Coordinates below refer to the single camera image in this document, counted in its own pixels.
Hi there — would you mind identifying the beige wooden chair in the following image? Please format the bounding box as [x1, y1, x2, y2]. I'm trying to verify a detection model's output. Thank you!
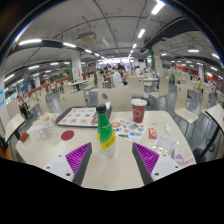
[97, 87, 133, 113]
[59, 90, 88, 113]

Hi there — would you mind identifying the colourful sticker flyer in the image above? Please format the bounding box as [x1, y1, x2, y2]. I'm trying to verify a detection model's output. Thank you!
[109, 118, 147, 144]

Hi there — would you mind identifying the small white packet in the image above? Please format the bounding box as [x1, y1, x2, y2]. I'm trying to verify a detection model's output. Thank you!
[164, 122, 173, 135]

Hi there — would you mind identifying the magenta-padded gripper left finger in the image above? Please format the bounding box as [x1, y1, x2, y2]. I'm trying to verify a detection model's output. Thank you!
[42, 142, 93, 186]

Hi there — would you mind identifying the group of beige chairs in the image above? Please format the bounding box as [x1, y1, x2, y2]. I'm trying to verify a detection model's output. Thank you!
[6, 74, 224, 126]

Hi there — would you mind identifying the printed paper tray liner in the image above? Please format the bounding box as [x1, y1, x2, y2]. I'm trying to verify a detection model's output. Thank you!
[58, 107, 99, 127]

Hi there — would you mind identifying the red paper cup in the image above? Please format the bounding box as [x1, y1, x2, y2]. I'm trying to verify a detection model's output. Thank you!
[130, 98, 148, 124]

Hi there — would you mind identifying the group of ceiling lights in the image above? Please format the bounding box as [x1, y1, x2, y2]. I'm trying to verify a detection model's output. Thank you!
[3, 0, 224, 83]

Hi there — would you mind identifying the small red box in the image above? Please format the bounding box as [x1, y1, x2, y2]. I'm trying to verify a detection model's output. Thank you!
[18, 131, 30, 143]

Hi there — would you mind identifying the paper food wrapper with fries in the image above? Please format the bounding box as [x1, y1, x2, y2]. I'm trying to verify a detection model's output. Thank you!
[33, 112, 61, 129]

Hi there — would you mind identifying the beige table black pedestal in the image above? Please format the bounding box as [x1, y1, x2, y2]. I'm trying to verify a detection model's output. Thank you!
[193, 103, 224, 164]
[0, 113, 26, 151]

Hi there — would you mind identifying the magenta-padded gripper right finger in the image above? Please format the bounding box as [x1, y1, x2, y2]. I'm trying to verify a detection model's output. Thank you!
[131, 142, 183, 186]

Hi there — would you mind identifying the small red sauce packet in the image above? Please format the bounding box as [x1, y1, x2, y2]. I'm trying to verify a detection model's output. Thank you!
[148, 127, 158, 140]

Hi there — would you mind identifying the clear plastic packet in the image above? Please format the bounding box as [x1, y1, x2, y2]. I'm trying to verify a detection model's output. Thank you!
[152, 134, 180, 157]

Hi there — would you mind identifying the flat round red coaster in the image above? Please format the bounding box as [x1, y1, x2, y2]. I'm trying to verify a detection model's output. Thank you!
[60, 129, 75, 141]

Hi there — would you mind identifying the ceiling air conditioner unit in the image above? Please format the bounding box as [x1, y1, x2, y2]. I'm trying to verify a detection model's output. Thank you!
[77, 31, 98, 43]

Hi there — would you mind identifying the person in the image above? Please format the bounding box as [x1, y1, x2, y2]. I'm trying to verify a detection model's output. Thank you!
[17, 94, 30, 119]
[112, 64, 128, 88]

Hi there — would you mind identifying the green drink bottle black cap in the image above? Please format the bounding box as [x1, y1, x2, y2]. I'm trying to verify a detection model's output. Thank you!
[95, 103, 118, 158]

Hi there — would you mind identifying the pink printed packet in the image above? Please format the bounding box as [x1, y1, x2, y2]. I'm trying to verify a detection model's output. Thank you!
[173, 148, 197, 168]

